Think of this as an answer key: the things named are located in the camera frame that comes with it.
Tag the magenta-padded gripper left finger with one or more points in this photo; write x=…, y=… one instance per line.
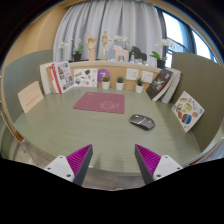
x=63, y=166

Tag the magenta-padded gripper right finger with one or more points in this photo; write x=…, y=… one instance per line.
x=163, y=166

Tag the dark grey computer mouse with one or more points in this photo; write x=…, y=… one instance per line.
x=142, y=121

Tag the pink mouse pad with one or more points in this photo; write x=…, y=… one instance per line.
x=99, y=102

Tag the colourful food sticker sheet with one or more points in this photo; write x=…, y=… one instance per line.
x=187, y=111

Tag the beige card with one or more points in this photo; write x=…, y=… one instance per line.
x=30, y=96

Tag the white books stack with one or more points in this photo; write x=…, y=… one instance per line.
x=175, y=85

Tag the black book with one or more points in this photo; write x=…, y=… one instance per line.
x=160, y=84

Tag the red-edged photo magazine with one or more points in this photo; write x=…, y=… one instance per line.
x=64, y=76

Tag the white sticker sheet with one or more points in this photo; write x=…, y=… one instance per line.
x=85, y=78

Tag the purple round sticker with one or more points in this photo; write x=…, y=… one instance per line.
x=104, y=74

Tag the white orchid in black pot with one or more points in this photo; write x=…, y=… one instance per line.
x=161, y=62
x=120, y=40
x=77, y=56

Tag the dark grey horse figurine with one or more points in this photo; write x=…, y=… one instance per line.
x=139, y=54

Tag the pink horse figurine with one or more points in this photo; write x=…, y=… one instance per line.
x=121, y=54

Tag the wooden hand model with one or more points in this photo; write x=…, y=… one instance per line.
x=91, y=46

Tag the window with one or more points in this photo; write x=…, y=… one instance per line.
x=175, y=30

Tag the grey curtain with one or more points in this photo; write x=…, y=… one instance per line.
x=110, y=20

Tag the white wall socket plate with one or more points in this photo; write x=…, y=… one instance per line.
x=147, y=76
x=132, y=74

